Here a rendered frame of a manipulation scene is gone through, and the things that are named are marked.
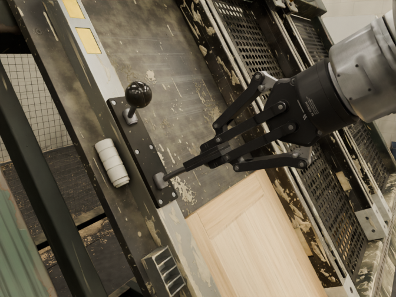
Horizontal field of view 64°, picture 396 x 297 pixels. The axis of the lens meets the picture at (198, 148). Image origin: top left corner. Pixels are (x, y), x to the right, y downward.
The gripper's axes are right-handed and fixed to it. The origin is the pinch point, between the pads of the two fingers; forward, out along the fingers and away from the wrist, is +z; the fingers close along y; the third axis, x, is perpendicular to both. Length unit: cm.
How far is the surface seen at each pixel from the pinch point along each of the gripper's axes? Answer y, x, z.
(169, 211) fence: 5.4, 0.6, 12.6
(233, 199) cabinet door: 10.7, 21.3, 14.7
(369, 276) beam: 57, 68, 13
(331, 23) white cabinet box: -87, 402, 40
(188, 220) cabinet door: 8.9, 6.0, 14.7
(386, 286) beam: 66, 75, 11
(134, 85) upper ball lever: -12.9, -5.6, 1.4
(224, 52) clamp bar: -23.6, 40.5, 9.9
